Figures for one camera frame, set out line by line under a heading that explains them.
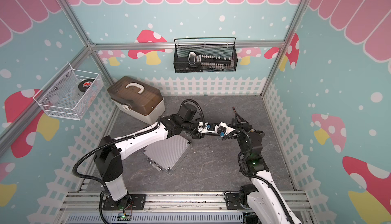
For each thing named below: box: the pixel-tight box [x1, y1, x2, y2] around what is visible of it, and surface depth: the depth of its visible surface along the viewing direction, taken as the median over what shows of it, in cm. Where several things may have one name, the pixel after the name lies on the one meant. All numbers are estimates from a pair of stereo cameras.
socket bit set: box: [187, 50, 233, 71], surface depth 91 cm
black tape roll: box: [77, 78, 95, 93], surface depth 81 cm
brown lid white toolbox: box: [106, 75, 166, 125], surface depth 96 cm
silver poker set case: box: [142, 134, 192, 175], surface depth 85 cm
